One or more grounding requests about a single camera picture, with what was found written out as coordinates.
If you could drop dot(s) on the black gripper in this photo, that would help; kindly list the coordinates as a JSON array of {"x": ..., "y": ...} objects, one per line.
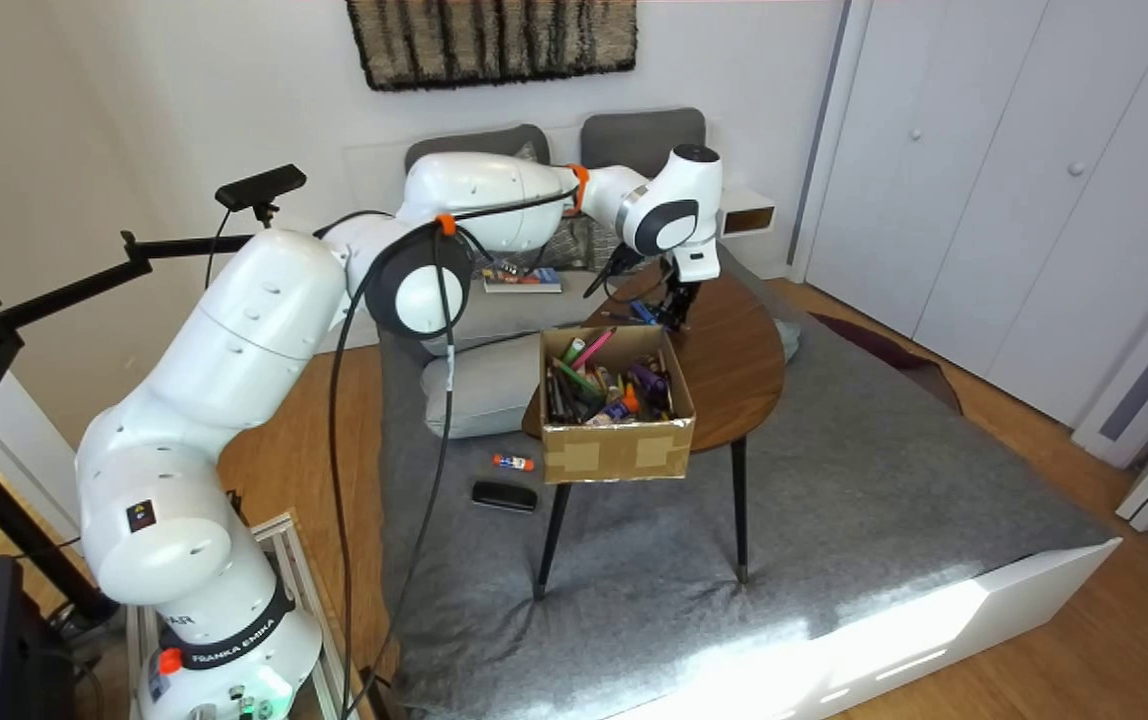
[{"x": 679, "y": 302}]

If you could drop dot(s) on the pink marker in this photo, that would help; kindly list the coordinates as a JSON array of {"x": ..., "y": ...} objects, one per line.
[{"x": 592, "y": 349}]

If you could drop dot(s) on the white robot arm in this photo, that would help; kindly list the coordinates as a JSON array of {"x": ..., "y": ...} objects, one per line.
[{"x": 153, "y": 516}]

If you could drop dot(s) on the cardboard box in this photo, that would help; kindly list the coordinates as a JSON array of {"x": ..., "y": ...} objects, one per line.
[{"x": 623, "y": 417}]

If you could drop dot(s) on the brown wooden oval table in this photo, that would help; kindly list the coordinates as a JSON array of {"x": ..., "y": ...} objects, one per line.
[{"x": 734, "y": 371}]

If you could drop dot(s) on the orange white glue stick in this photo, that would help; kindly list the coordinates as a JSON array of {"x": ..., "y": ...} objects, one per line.
[{"x": 512, "y": 462}]

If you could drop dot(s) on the grey bed mattress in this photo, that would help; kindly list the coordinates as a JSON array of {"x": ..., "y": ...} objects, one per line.
[{"x": 836, "y": 534}]

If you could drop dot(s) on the white closet doors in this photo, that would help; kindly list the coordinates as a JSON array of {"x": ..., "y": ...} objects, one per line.
[{"x": 987, "y": 186}]

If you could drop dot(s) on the black tripod stand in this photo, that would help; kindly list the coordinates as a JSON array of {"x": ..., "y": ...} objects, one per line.
[{"x": 35, "y": 459}]

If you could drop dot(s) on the dark woven wall hanging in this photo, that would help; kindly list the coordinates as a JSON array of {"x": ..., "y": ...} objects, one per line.
[{"x": 411, "y": 44}]

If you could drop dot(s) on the black camera on stand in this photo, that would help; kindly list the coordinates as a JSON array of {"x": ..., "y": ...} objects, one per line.
[{"x": 263, "y": 189}]

